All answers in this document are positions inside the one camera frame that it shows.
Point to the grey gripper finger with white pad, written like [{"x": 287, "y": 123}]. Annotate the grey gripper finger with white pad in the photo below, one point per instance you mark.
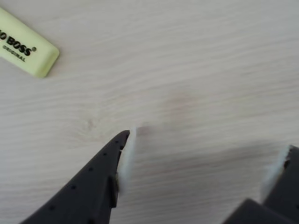
[
  {"x": 287, "y": 186},
  {"x": 88, "y": 182}
]

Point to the yellow Stabilo Boss highlighter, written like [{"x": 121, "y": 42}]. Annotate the yellow Stabilo Boss highlighter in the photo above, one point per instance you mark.
[{"x": 42, "y": 63}]

